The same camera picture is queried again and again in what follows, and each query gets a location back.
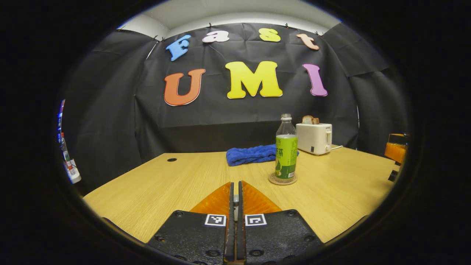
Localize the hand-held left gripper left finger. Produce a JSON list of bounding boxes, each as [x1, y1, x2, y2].
[[146, 181, 236, 265]]

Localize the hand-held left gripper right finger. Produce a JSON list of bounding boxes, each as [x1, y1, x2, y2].
[[237, 180, 325, 265]]

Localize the round wooden coaster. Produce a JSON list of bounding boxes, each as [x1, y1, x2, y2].
[[268, 172, 298, 186]]

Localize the green label water bottle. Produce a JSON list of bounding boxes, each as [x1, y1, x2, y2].
[[274, 113, 298, 181]]

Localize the small red-capped bottle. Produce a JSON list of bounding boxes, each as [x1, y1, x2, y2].
[[60, 132, 74, 170]]

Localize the blue towel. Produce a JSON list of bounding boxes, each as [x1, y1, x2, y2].
[[226, 144, 299, 167]]

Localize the white toaster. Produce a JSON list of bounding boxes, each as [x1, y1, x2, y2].
[[295, 123, 333, 155]]

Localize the white power strip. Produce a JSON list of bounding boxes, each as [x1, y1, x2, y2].
[[64, 159, 82, 184]]

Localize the computer monitor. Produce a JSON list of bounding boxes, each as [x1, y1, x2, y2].
[[56, 99, 66, 144]]

